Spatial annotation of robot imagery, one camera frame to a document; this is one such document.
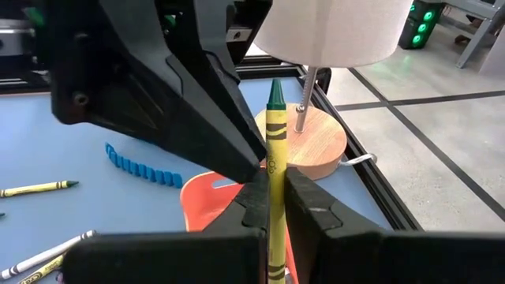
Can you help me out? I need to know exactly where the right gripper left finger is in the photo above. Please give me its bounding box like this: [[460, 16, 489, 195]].
[[62, 170, 271, 284]]

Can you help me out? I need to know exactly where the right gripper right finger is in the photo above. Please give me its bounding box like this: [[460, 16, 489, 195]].
[[284, 167, 505, 284]]

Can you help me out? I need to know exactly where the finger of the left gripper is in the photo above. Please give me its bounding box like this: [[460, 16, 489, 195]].
[[154, 0, 268, 170], [49, 0, 260, 183]]

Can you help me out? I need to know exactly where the yellow-green crayon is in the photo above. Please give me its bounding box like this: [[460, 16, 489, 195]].
[[264, 77, 289, 284], [0, 180, 80, 199]]

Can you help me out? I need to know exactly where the white crayon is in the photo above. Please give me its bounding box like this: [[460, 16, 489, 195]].
[[0, 230, 98, 281]]

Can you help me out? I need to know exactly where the yellow crayon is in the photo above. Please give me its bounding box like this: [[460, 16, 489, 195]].
[[17, 254, 66, 284]]

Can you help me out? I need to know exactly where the orange plastic bin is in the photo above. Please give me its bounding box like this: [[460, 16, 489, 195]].
[[179, 159, 300, 284]]

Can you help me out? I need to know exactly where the blue-grey table mat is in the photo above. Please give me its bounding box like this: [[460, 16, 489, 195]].
[[0, 77, 394, 284]]

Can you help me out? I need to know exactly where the blue ribbed plastic strip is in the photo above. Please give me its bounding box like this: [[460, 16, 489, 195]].
[[104, 142, 184, 189]]

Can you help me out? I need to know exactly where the white shade wooden-base lamp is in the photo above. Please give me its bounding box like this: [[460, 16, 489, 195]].
[[252, 0, 414, 181]]

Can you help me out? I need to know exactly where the black device with green lights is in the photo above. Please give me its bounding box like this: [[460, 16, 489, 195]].
[[397, 0, 447, 50]]

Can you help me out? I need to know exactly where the grey metal table leg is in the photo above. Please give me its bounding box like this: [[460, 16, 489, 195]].
[[441, 0, 505, 70]]

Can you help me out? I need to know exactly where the black aluminium table frame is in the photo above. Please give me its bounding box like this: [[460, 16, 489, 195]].
[[0, 54, 423, 232]]

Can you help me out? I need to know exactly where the black frame knob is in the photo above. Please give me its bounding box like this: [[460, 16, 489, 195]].
[[314, 66, 333, 95]]

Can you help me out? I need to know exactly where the white lamp cord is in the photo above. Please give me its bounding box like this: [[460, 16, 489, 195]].
[[339, 152, 379, 167]]

